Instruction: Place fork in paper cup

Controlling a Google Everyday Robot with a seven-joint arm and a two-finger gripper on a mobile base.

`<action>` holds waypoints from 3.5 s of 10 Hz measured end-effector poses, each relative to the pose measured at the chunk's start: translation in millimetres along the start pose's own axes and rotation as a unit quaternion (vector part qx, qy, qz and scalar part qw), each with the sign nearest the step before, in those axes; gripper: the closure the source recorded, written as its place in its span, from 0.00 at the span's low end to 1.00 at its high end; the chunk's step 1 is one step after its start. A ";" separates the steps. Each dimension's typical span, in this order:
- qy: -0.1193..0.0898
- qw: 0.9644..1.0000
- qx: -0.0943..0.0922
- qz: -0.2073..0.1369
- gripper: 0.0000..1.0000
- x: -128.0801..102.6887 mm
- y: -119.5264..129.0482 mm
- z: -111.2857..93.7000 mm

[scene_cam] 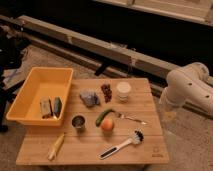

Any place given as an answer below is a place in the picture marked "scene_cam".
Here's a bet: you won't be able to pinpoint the tan sponge block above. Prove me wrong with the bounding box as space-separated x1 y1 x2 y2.
40 98 52 119

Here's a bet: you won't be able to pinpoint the green cucumber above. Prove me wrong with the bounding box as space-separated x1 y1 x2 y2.
95 108 115 127

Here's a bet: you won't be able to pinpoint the white dish brush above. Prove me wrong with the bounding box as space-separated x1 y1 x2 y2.
99 130 144 160

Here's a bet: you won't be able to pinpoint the grey crumpled cloth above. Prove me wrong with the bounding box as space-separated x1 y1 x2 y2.
80 91 100 107

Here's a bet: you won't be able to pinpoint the black tripod stand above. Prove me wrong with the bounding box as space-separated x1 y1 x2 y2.
0 24 32 133

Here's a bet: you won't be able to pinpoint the small metal cup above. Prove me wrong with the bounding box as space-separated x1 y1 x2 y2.
72 115 85 131

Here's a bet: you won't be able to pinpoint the orange peach fruit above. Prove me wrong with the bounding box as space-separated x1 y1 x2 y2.
101 118 114 131

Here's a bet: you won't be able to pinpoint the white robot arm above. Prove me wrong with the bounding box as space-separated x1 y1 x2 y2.
159 62 213 115

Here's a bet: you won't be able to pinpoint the white paper cup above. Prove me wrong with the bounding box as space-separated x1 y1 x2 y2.
116 82 131 102

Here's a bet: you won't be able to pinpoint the yellow plastic bin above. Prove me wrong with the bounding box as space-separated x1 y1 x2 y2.
6 67 73 126

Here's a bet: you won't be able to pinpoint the yellow corn cob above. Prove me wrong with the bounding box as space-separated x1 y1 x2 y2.
48 133 65 161

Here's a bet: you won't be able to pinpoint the silver metal fork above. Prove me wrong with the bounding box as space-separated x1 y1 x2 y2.
115 112 147 125

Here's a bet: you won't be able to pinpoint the dark red grapes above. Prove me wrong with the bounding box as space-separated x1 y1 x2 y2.
101 84 112 103

